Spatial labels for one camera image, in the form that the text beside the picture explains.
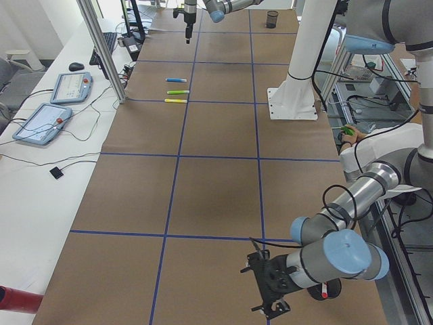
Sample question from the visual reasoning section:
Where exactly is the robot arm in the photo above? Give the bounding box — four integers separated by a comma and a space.
246, 1, 432, 319
173, 0, 262, 44

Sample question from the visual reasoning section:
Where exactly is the black mesh pen cup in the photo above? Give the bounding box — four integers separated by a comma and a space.
266, 10, 279, 28

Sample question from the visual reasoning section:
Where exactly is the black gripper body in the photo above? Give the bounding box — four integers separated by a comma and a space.
184, 12, 196, 27
253, 255, 298, 301

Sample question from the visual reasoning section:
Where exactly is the brown paper table mat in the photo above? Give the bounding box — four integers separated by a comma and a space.
32, 8, 390, 325

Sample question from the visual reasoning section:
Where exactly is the far blue teach pendant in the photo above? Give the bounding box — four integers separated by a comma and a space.
50, 72, 93, 104

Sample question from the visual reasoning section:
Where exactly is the blue teach pendant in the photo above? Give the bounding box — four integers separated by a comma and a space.
12, 103, 72, 146
50, 72, 93, 104

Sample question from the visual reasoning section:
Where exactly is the yellow marker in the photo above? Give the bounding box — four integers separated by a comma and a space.
164, 99, 188, 104

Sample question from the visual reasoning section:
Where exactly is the near blue teach pendant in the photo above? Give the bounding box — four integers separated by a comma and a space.
12, 103, 72, 146

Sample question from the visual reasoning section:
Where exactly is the black computer mouse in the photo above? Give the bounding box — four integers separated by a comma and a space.
68, 62, 85, 72

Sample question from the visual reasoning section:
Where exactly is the black keyboard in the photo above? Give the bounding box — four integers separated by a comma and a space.
89, 32, 118, 66

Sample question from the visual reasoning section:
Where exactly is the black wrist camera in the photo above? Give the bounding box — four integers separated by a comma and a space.
173, 8, 185, 18

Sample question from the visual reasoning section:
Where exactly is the red thermos bottle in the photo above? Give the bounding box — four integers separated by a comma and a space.
1, 286, 44, 314

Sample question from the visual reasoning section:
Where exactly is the red capped white marker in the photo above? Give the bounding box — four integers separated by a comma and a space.
321, 282, 328, 299

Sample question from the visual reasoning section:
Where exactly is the blue marker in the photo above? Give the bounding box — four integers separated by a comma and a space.
165, 78, 187, 83

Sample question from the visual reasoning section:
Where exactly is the black solid cup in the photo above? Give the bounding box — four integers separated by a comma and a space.
307, 278, 342, 301

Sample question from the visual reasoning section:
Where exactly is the aluminium frame post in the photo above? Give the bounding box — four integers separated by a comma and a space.
76, 0, 126, 104

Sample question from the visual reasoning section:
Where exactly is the white camera pole stand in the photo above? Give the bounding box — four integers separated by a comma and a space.
268, 0, 337, 121

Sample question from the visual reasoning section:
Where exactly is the small black sensor box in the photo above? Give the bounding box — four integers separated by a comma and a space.
49, 167, 64, 179

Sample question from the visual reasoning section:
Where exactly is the green marker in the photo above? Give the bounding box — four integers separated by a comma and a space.
166, 90, 190, 95

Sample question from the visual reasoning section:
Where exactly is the seated person in white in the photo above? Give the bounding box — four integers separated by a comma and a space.
340, 123, 423, 182

